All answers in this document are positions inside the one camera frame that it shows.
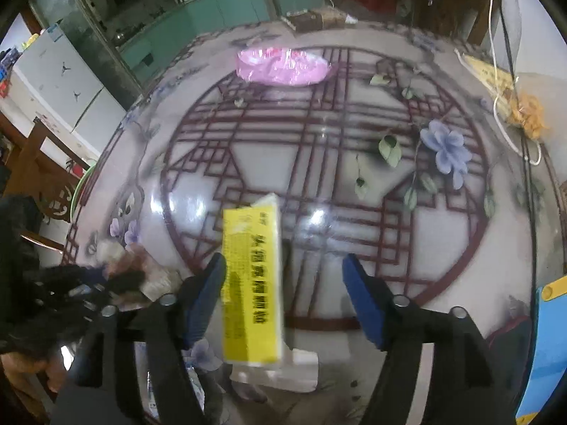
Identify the dark carved wooden chair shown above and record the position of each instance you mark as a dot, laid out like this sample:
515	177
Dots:
36	176

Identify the yellow medicine box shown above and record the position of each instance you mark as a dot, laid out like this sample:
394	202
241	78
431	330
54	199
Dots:
252	293

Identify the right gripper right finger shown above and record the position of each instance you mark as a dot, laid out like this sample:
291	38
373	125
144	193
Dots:
463	387

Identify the pink plastic bag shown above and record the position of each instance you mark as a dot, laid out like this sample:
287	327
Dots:
282	67

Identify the teal kitchen cabinets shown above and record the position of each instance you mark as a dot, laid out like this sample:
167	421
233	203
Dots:
156	45

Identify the white refrigerator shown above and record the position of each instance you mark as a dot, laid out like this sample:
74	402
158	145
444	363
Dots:
59	78

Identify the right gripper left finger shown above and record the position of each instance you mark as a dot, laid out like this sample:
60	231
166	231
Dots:
130	366

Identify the clear bag orange snacks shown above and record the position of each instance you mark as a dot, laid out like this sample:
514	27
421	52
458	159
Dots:
526	112

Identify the brown printed box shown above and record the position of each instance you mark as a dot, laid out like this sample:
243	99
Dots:
326	18

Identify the green red trash bin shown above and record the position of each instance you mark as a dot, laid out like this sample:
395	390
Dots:
79	190

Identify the brown wooden chair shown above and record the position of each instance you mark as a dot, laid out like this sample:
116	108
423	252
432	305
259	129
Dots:
455	19

